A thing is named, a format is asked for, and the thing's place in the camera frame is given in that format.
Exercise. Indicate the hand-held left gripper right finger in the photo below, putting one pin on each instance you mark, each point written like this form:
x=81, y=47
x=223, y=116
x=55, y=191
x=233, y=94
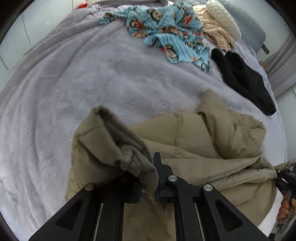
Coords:
x=161, y=168

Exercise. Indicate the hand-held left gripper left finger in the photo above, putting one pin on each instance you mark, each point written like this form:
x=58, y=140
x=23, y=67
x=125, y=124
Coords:
x=108, y=192

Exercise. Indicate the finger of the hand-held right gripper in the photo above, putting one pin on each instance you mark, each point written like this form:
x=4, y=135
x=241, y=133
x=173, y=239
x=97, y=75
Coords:
x=281, y=177

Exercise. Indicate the beige puffer jacket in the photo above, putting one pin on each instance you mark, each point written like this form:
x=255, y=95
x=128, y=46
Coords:
x=196, y=150

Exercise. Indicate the person's right hand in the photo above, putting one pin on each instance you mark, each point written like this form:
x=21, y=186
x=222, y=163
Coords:
x=285, y=205

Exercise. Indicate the black folded garment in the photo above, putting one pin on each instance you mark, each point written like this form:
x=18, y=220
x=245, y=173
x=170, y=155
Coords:
x=245, y=78

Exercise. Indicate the lilac plush blanket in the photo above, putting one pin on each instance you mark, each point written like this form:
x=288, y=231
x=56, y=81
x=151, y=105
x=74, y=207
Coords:
x=69, y=92

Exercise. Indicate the grey curtain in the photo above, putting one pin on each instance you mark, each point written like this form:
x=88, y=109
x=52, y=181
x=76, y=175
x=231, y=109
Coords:
x=281, y=67

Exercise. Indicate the blue monkey print pajamas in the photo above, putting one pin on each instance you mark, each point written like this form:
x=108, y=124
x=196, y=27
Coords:
x=166, y=25

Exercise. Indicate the cream striped garment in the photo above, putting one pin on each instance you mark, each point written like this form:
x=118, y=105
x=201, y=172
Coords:
x=212, y=30

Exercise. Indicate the grey quilted headboard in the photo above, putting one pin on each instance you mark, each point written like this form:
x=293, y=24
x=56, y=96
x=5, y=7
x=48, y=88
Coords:
x=251, y=27

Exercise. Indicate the white round pleated cushion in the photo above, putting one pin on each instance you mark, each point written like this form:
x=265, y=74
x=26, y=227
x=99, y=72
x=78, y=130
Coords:
x=223, y=18

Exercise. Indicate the grey duvet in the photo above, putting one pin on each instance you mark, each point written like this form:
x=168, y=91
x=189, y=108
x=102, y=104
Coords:
x=129, y=3

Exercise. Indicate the red box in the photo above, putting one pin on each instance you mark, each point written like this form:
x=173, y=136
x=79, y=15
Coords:
x=82, y=2

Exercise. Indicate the white wardrobe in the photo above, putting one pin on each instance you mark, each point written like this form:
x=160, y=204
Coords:
x=27, y=23

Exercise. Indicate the black wall fixture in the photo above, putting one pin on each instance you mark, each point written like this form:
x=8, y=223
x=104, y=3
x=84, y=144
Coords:
x=265, y=49

